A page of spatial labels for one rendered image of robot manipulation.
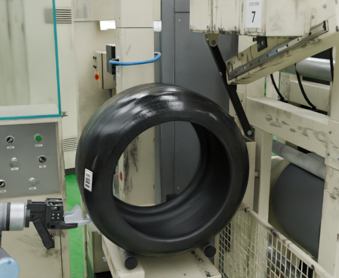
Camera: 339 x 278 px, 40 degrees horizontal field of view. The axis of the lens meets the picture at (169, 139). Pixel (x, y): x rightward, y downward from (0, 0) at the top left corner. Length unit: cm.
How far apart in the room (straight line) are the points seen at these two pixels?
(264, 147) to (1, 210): 106
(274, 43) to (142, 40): 53
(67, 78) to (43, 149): 306
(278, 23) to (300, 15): 7
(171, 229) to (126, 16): 81
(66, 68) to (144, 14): 344
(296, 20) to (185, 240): 77
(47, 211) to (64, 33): 376
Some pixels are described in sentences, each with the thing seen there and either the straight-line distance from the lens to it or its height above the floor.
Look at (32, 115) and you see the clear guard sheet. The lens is 212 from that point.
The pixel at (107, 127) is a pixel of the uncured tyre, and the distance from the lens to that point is 143.
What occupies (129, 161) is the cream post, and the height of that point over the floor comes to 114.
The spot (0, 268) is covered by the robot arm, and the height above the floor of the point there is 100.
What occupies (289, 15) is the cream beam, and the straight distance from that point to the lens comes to 131.
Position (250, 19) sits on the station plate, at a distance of 135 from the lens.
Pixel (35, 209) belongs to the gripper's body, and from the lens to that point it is 156.
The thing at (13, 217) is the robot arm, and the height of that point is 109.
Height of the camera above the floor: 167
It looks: 14 degrees down
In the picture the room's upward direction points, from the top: straight up
